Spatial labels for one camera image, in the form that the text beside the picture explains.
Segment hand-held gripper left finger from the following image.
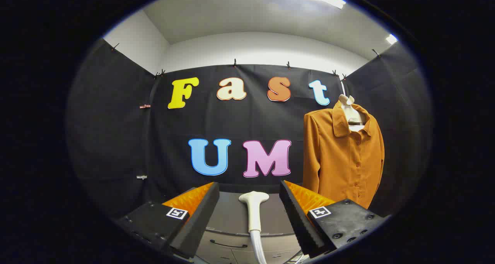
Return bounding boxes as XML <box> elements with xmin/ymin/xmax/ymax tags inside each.
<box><xmin>115</xmin><ymin>182</ymin><xmax>220</xmax><ymax>260</ymax></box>

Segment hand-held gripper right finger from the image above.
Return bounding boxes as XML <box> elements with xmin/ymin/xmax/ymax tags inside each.
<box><xmin>279</xmin><ymin>180</ymin><xmax>388</xmax><ymax>257</ymax></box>

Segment white garment steamer head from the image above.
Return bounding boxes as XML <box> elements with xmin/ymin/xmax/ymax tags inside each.
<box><xmin>239</xmin><ymin>191</ymin><xmax>270</xmax><ymax>233</ymax></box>

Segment orange button shirt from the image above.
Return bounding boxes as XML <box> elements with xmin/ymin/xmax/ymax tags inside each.
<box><xmin>302</xmin><ymin>100</ymin><xmax>386</xmax><ymax>210</ymax></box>

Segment grey cabinet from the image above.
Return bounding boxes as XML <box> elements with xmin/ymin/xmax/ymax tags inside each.
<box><xmin>195</xmin><ymin>190</ymin><xmax>306</xmax><ymax>264</ymax></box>

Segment black backdrop cloth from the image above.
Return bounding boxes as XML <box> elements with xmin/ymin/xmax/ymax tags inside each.
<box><xmin>66</xmin><ymin>38</ymin><xmax>434</xmax><ymax>222</ymax></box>

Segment white mannequin torso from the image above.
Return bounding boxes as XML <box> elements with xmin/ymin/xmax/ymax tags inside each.
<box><xmin>338</xmin><ymin>76</ymin><xmax>367</xmax><ymax>133</ymax></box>

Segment dark cabinet drawer handle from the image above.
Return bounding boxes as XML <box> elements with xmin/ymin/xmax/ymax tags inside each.
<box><xmin>210</xmin><ymin>239</ymin><xmax>248</xmax><ymax>249</ymax></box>

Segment white steamer hose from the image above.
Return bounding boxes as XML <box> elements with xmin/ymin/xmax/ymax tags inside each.
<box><xmin>249</xmin><ymin>230</ymin><xmax>268</xmax><ymax>264</ymax></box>

